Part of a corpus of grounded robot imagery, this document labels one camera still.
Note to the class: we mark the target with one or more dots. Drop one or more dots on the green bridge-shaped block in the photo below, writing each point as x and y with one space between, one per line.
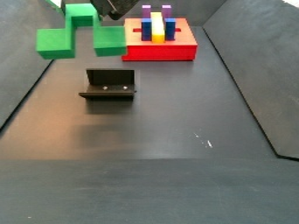
56 43

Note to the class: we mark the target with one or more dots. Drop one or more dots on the purple post left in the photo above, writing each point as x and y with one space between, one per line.
145 10

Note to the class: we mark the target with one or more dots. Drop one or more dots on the red base board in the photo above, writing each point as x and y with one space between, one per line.
176 50

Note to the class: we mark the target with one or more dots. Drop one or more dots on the purple post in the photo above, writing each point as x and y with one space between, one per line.
167 11
145 10

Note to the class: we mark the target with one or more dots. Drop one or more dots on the black angle fixture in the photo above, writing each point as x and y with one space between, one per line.
108 83

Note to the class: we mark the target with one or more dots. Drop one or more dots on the yellow long bar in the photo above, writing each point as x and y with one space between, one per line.
157 27

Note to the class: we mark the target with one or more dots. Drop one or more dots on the purple post right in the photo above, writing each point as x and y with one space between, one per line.
167 11

